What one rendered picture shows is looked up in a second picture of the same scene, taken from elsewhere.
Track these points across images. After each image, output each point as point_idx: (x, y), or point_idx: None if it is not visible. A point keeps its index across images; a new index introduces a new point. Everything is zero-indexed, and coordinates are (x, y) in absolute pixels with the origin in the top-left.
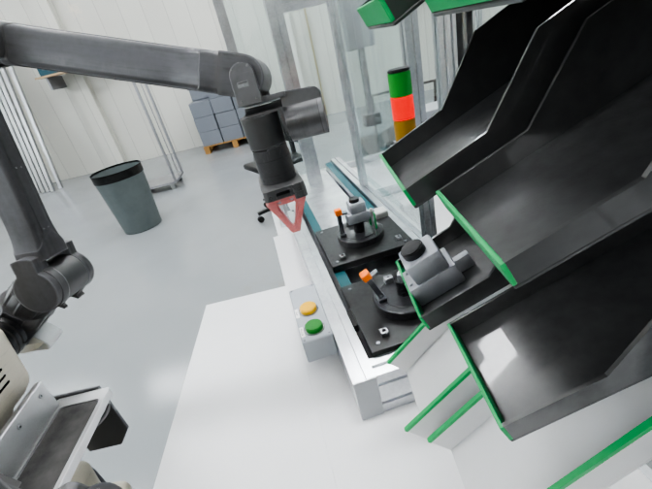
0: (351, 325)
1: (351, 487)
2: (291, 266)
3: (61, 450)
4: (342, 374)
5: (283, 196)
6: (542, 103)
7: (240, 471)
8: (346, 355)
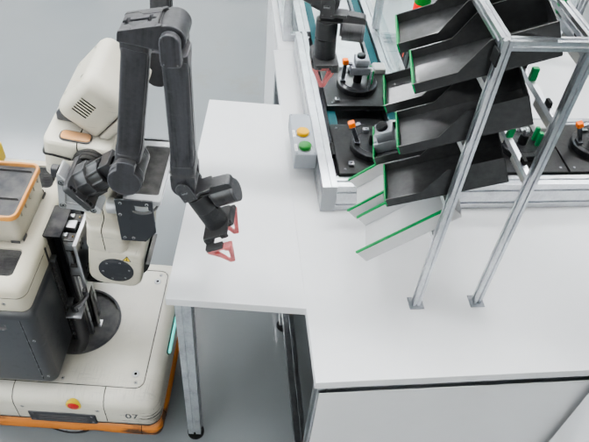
0: (330, 153)
1: (305, 238)
2: (287, 88)
3: (157, 168)
4: (312, 183)
5: (323, 67)
6: (441, 96)
7: (240, 215)
8: (322, 170)
